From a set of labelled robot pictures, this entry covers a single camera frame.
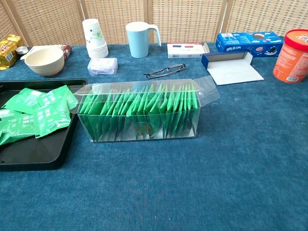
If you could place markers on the transparent plastic box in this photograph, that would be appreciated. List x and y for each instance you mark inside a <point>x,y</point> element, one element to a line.
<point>209,92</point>

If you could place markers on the white box red blue print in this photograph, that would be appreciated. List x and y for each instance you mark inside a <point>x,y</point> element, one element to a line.
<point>185,50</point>

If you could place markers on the open blue white carton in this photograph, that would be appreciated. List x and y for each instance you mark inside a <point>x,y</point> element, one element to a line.
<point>235,72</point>

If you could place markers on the blue cookie box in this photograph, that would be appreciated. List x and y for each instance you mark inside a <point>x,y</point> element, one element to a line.
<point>247,44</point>

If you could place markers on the orange round tub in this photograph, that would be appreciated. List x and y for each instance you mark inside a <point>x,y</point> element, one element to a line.
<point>292,57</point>

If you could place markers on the black framed eyeglasses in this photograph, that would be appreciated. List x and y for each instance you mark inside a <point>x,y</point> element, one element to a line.
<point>166,70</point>

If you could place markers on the blue felt table cloth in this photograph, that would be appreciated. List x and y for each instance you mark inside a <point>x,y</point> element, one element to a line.
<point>168,180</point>

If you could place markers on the small clear plastic case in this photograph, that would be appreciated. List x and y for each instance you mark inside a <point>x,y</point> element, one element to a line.
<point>103,67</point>

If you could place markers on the light blue pitcher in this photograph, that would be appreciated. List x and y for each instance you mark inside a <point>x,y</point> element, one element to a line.
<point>137,39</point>

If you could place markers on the stack of white paper cups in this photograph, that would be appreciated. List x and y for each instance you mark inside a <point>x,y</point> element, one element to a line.
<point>96,38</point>

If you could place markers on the woven rattan folding screen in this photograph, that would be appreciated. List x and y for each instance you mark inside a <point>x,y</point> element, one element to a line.
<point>192,19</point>

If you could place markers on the beige bowl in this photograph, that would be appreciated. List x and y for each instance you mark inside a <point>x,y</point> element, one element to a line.
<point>44,62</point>

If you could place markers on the black plastic tray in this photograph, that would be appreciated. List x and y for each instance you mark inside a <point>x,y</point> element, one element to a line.
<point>36,154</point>

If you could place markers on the small silver round tin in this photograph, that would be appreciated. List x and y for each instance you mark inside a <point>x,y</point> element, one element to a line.
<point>21,50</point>

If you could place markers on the gold foil snack pack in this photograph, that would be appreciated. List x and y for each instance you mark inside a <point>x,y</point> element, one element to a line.
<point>8,51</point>

